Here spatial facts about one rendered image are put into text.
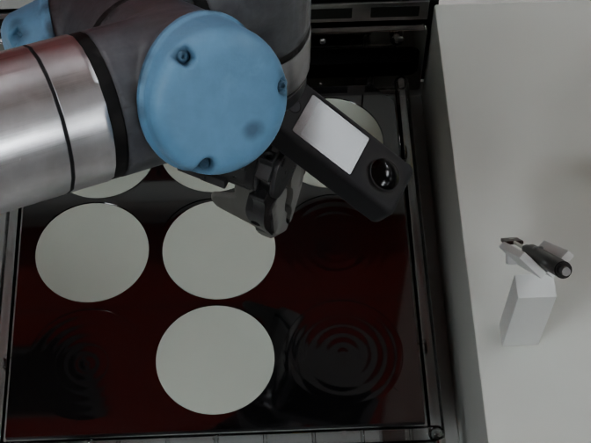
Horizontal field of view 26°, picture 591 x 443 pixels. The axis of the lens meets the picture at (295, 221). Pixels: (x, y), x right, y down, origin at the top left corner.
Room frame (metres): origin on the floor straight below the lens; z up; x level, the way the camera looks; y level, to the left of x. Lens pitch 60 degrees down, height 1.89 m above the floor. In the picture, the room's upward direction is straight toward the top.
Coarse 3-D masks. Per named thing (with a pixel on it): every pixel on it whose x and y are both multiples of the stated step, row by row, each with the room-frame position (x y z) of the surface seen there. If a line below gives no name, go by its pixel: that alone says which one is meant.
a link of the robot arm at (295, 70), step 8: (304, 48) 0.52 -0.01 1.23; (296, 56) 0.51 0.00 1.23; (304, 56) 0.52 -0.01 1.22; (288, 64) 0.50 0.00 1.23; (296, 64) 0.51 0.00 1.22; (304, 64) 0.52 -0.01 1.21; (288, 72) 0.50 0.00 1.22; (296, 72) 0.51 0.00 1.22; (304, 72) 0.52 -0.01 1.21; (288, 80) 0.50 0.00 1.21; (296, 80) 0.51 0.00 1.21; (288, 88) 0.50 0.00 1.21; (296, 88) 0.51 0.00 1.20
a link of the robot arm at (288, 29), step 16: (208, 0) 0.49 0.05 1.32; (224, 0) 0.49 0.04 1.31; (240, 0) 0.49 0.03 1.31; (256, 0) 0.49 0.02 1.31; (272, 0) 0.50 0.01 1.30; (288, 0) 0.50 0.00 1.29; (304, 0) 0.52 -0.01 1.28; (240, 16) 0.49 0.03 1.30; (256, 16) 0.49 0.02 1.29; (272, 16) 0.50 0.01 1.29; (288, 16) 0.50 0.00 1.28; (304, 16) 0.52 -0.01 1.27; (256, 32) 0.49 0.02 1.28; (272, 32) 0.50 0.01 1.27; (288, 32) 0.50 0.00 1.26; (304, 32) 0.52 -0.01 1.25; (272, 48) 0.50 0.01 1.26; (288, 48) 0.50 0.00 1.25
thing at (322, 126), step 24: (312, 96) 0.53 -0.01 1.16; (288, 120) 0.50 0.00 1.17; (312, 120) 0.51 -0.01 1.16; (336, 120) 0.52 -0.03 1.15; (288, 144) 0.49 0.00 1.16; (312, 144) 0.49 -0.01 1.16; (336, 144) 0.50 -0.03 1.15; (360, 144) 0.50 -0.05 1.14; (312, 168) 0.48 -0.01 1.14; (336, 168) 0.48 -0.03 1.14; (360, 168) 0.49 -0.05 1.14; (384, 168) 0.49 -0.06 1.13; (408, 168) 0.50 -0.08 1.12; (336, 192) 0.48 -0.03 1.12; (360, 192) 0.47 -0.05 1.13; (384, 192) 0.47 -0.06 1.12; (384, 216) 0.46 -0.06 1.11
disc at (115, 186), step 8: (128, 176) 0.63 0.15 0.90; (136, 176) 0.63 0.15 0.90; (144, 176) 0.63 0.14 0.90; (104, 184) 0.62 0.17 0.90; (112, 184) 0.62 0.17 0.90; (120, 184) 0.62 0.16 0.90; (128, 184) 0.62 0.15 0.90; (136, 184) 0.62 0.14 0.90; (72, 192) 0.61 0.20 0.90; (80, 192) 0.61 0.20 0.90; (88, 192) 0.61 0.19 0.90; (96, 192) 0.61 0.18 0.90; (104, 192) 0.61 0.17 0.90; (112, 192) 0.61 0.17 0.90; (120, 192) 0.61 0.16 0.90
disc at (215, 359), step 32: (192, 320) 0.48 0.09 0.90; (224, 320) 0.48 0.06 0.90; (256, 320) 0.48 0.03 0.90; (160, 352) 0.45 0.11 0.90; (192, 352) 0.45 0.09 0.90; (224, 352) 0.45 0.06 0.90; (256, 352) 0.45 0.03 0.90; (192, 384) 0.42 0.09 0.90; (224, 384) 0.42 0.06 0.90; (256, 384) 0.42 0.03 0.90
